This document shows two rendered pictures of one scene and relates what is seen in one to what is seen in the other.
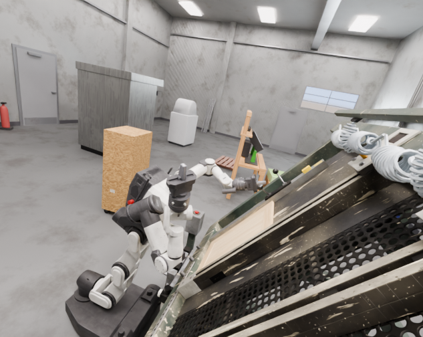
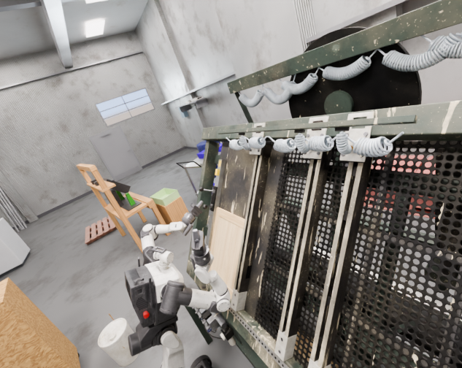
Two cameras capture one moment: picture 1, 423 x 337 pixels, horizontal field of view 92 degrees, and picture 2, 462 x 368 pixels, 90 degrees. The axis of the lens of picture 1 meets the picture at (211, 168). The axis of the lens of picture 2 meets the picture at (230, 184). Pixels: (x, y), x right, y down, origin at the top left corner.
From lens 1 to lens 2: 0.65 m
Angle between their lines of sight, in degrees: 39
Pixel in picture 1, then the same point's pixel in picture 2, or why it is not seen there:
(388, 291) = (318, 185)
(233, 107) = (34, 174)
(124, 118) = not seen: outside the picture
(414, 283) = (320, 177)
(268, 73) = (41, 113)
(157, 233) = (200, 295)
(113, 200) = not seen: outside the picture
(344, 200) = (264, 171)
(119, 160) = (5, 347)
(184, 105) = not seen: outside the picture
